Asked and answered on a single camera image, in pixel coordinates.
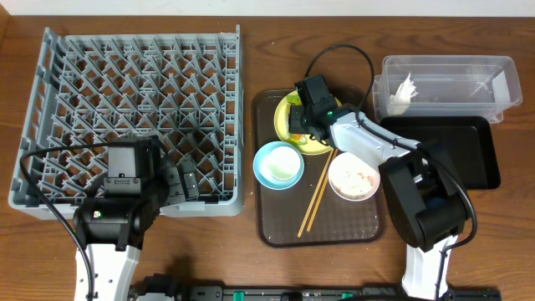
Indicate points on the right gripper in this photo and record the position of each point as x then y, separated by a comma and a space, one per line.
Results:
298, 119

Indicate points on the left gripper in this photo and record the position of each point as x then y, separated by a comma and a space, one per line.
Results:
176, 184

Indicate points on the yellow green snack wrapper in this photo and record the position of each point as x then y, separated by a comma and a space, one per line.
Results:
293, 99

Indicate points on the pink bowl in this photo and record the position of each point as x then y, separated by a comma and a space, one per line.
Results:
352, 179

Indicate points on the white cup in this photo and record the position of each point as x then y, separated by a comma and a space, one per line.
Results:
282, 163

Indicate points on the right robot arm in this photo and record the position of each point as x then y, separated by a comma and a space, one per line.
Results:
428, 204

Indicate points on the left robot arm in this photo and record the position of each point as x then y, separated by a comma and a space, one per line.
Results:
141, 179

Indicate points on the grey plastic dishwasher rack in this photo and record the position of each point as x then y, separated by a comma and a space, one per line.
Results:
184, 88

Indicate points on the clear plastic waste bin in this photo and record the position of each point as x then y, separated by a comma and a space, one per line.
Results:
450, 85

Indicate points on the yellow plate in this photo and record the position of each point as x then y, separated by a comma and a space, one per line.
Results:
312, 147

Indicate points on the right wooden chopstick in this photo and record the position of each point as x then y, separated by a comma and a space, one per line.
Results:
322, 188

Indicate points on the wooden chopstick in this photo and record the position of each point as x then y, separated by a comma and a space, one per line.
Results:
322, 188
315, 195

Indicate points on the crumpled white tissue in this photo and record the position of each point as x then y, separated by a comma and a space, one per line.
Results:
400, 101

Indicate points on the brown serving tray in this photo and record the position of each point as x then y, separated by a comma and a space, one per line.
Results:
280, 213

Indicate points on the left wooden chopstick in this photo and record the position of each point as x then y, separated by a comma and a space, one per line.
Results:
315, 195

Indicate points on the black tray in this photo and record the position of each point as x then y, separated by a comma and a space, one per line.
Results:
467, 138

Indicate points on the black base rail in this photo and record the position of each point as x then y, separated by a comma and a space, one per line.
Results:
166, 287

